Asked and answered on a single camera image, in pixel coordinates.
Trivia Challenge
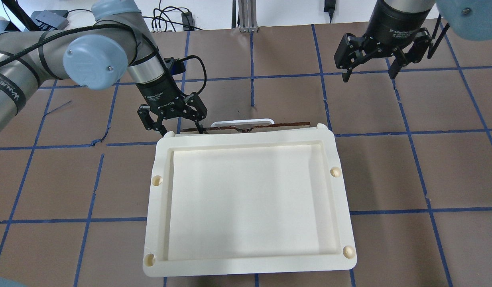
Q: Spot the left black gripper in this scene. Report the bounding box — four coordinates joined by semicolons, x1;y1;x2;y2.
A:
137;80;207;137

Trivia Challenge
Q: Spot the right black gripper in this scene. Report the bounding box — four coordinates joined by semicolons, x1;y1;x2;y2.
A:
334;8;439;83

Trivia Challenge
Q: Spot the wooden drawer with white handle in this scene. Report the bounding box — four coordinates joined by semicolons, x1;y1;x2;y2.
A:
202;118;312;134

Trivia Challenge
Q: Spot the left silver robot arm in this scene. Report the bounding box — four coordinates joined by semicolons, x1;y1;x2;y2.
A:
0;0;208;136

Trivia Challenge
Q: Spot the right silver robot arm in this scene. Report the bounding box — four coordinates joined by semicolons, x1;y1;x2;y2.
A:
334;0;492;83

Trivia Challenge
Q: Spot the black power adapter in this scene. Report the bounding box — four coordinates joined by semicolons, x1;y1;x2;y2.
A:
324;0;337;14

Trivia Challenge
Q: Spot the upper white plastic tray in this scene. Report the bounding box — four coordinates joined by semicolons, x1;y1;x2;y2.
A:
142;124;358;277

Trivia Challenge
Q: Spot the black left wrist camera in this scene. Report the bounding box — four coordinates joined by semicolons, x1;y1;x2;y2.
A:
163;57;186;76

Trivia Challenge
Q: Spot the aluminium frame post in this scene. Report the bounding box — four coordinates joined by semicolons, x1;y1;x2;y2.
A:
231;0;258;33

